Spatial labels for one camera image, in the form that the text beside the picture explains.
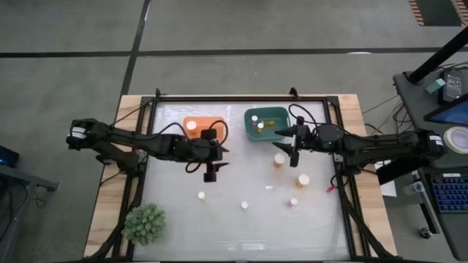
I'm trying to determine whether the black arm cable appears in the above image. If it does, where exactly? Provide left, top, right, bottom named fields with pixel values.
left=160, top=119, right=230, bottom=175
left=287, top=103, right=323, bottom=129

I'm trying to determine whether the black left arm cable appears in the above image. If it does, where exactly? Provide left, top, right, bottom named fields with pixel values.
left=160, top=119, right=230, bottom=175

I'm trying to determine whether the black metal table frame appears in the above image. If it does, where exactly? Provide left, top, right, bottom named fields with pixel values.
left=82, top=87, right=394, bottom=261

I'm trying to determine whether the hazard striped floor mat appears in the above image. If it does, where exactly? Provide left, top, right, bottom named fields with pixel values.
left=408, top=0, right=468, bottom=28

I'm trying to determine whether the white tape roll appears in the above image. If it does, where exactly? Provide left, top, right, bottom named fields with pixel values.
left=442, top=126, right=468, bottom=155

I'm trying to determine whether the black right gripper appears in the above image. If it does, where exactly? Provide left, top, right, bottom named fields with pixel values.
left=272, top=115, right=320, bottom=168

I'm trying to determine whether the computer monitor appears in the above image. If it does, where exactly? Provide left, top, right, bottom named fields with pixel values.
left=423, top=94, right=468, bottom=127

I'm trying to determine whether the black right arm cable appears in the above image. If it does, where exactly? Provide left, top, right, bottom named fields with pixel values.
left=287, top=103, right=323, bottom=129

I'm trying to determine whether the black slanted pole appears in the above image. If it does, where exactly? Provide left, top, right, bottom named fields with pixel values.
left=407, top=26, right=468, bottom=85

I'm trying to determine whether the orange plastic bin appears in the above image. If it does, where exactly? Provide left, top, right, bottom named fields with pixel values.
left=181, top=115, right=225, bottom=148

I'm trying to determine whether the grey desk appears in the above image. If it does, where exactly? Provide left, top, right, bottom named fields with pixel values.
left=392, top=68, right=468, bottom=261

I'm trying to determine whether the grey cart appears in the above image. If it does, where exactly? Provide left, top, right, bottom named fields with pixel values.
left=0, top=162, right=60, bottom=263

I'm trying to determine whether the clear plastic cup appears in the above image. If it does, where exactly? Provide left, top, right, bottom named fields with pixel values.
left=402, top=181, right=425, bottom=196

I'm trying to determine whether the black device with blue light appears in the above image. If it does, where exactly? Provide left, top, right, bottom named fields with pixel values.
left=0, top=145, right=20, bottom=168

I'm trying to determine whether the teal plastic bin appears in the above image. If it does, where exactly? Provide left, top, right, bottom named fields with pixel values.
left=244, top=106, right=292, bottom=142

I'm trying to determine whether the small teal box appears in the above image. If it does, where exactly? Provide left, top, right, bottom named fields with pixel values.
left=425, top=77, right=447, bottom=95

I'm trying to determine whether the green artificial succulent plant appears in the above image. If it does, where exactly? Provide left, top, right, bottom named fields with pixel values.
left=121, top=202, right=167, bottom=247

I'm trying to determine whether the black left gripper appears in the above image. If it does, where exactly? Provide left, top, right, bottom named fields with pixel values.
left=184, top=128, right=230, bottom=183

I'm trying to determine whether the black computer keyboard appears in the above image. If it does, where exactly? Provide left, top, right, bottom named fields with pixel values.
left=430, top=172, right=468, bottom=214

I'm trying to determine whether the black box beside table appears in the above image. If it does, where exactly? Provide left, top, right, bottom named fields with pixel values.
left=376, top=158, right=422, bottom=186

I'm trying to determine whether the floor cable bundle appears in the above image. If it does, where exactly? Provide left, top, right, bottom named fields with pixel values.
left=361, top=94, right=415, bottom=137

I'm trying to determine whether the white sheet of paper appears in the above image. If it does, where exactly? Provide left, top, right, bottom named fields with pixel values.
left=379, top=179, right=398, bottom=199

